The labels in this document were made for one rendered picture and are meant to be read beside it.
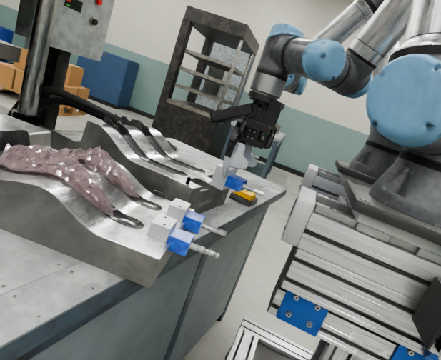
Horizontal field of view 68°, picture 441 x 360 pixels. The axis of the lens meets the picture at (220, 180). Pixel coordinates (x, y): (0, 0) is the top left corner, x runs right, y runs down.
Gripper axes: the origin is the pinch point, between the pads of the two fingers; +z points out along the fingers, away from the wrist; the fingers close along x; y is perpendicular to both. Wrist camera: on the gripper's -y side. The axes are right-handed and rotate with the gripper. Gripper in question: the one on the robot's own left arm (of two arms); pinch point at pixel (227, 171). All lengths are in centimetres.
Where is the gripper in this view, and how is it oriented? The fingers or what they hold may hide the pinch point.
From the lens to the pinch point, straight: 82.4
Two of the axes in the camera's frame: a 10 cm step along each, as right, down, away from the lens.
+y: 8.6, 3.9, -3.3
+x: 4.0, -1.0, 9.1
